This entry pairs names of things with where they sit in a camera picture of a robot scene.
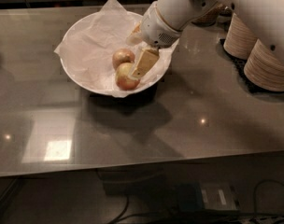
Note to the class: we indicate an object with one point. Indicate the white bowl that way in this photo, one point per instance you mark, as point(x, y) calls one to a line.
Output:
point(86, 78)

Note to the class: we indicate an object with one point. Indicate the glass jar with grains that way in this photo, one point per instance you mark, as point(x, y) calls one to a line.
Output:
point(210, 17)

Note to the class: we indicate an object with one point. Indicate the dark box under table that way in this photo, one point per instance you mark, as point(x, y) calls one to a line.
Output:
point(207, 196)

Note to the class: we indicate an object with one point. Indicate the rear stack of paper plates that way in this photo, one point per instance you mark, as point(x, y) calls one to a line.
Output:
point(239, 41)

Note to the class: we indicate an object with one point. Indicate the stack of paper plates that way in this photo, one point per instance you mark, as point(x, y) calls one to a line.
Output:
point(239, 41)
point(264, 69)

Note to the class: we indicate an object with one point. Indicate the black mat under plates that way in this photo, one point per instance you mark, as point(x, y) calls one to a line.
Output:
point(239, 64)

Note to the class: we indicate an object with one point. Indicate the white crumpled paper liner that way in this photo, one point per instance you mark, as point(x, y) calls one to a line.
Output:
point(95, 47)

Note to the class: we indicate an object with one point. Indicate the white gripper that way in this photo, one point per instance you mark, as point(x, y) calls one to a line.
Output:
point(154, 28)

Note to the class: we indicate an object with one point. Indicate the red-yellow apple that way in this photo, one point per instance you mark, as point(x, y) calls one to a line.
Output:
point(122, 56)
point(122, 80)

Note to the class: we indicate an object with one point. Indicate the front stack of paper plates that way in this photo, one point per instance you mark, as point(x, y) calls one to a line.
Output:
point(264, 69)

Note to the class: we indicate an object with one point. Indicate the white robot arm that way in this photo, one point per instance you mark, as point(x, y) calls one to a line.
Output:
point(265, 18)

